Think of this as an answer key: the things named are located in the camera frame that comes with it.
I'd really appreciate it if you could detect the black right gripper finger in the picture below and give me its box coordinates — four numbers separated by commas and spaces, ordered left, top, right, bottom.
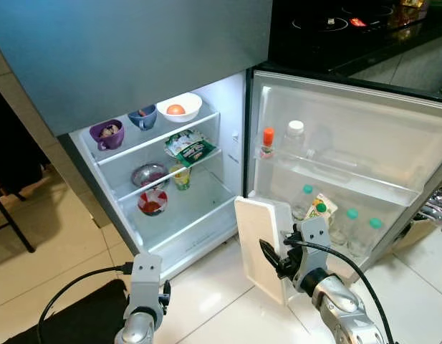
259, 239, 293, 282

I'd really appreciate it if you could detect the white lidded food container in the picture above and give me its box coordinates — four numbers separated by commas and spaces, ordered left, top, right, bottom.
234, 196, 297, 307

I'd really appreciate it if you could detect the narrow glass fridge shelf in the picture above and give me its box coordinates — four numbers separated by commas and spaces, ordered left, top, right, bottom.
115, 147, 225, 203

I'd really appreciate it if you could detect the fridge door with racks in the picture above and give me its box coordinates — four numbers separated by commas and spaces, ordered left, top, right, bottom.
244, 68, 442, 282

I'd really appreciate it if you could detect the wide glass fridge shelf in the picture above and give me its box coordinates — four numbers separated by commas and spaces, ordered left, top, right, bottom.
94, 109, 223, 168

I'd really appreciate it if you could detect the grey fridge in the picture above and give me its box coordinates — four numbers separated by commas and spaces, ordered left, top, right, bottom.
0, 0, 273, 284

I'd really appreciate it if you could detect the white and green drink carton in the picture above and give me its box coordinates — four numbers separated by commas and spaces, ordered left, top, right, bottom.
305, 193, 339, 231

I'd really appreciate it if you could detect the red and white bowl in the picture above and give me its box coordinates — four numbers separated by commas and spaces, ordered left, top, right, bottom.
137, 188, 169, 217

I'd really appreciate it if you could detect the black floor mat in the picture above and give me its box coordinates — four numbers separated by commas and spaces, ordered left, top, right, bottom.
4, 278, 135, 344

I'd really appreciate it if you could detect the yellow and green cup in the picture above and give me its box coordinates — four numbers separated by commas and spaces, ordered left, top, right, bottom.
170, 163, 192, 191

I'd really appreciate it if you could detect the steel bowl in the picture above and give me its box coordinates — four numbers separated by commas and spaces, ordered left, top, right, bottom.
130, 163, 170, 191

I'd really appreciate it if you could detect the orange-capped sauce bottle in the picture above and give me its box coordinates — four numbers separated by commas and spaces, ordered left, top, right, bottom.
259, 127, 276, 161

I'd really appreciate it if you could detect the white-capped clear bottle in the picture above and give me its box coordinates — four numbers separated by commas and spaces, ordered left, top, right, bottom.
284, 120, 309, 164

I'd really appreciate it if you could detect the green and white food packet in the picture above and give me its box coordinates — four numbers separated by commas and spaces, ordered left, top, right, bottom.
164, 130, 217, 168

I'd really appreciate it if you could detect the purple cup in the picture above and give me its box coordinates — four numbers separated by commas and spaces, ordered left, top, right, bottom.
89, 119, 127, 152

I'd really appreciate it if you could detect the blue-grey cup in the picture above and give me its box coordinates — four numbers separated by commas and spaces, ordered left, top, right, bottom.
128, 105, 159, 132

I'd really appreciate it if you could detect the black induction cooktop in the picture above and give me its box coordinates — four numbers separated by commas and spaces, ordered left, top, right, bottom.
278, 0, 415, 44

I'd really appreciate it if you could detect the black kitchen counter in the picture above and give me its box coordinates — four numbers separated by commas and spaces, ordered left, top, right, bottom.
267, 0, 442, 81

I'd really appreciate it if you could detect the red and yellow snack packet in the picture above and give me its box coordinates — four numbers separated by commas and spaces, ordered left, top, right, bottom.
398, 0, 431, 11

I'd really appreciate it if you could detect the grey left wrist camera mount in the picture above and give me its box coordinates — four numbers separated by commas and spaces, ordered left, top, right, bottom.
129, 252, 164, 320

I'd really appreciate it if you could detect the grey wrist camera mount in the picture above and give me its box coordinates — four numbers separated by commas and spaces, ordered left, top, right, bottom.
296, 215, 333, 291
129, 252, 164, 320

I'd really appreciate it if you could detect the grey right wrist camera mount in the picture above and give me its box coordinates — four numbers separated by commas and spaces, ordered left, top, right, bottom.
296, 215, 333, 291

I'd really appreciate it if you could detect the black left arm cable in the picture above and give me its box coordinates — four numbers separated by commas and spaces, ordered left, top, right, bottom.
37, 262, 135, 344

